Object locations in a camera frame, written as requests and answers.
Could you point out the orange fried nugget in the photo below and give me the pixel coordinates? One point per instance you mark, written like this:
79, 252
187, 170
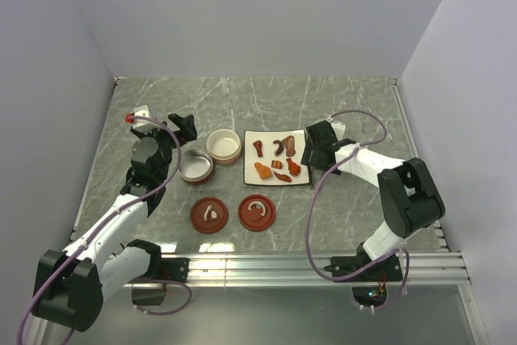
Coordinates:
264, 172

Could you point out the brown chicken wing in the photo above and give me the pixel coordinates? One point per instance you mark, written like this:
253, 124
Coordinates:
283, 177

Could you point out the pork belly cube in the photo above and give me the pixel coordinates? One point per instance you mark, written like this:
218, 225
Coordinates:
276, 164

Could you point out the white pink bowl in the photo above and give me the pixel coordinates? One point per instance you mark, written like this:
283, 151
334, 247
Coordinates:
224, 146

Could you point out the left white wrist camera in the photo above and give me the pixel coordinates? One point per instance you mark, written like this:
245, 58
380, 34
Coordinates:
135, 118

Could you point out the red lid right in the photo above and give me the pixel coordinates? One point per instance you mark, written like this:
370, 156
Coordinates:
256, 213

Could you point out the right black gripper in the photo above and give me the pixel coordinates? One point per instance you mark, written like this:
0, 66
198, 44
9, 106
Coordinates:
308, 153

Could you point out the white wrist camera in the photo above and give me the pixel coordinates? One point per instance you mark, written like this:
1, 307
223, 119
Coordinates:
339, 128
135, 118

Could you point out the steel bowl red base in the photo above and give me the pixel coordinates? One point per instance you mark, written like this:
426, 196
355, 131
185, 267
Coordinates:
196, 167

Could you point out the white rectangular plate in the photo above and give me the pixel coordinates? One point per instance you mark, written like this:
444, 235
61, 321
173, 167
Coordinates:
250, 175

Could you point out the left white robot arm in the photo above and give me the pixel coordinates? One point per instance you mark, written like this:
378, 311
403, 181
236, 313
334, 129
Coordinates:
72, 284

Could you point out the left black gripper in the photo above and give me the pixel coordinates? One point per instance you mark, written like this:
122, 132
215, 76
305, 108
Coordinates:
185, 124

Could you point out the metal tongs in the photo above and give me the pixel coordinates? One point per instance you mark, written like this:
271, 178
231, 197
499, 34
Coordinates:
311, 176

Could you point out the red bone-shaped meat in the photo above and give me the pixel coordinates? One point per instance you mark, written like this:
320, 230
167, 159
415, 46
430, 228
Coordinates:
258, 146

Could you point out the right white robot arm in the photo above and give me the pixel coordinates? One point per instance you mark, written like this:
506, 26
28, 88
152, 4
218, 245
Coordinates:
410, 200

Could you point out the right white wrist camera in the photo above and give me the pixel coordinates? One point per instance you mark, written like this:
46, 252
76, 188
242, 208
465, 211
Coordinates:
339, 128

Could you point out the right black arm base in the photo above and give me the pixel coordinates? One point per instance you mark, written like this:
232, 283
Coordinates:
388, 275

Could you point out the red lid left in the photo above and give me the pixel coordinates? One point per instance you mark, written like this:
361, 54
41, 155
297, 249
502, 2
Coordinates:
209, 215

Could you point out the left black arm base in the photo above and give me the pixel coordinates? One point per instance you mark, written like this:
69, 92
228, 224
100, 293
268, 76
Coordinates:
163, 271

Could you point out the red lid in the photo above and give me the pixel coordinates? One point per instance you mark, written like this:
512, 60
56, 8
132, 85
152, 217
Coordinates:
256, 213
209, 215

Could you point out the red chicken drumstick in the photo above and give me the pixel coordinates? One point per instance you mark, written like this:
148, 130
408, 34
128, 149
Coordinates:
293, 168

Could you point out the aluminium front rail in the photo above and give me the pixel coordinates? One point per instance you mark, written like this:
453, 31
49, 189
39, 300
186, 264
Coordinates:
291, 269

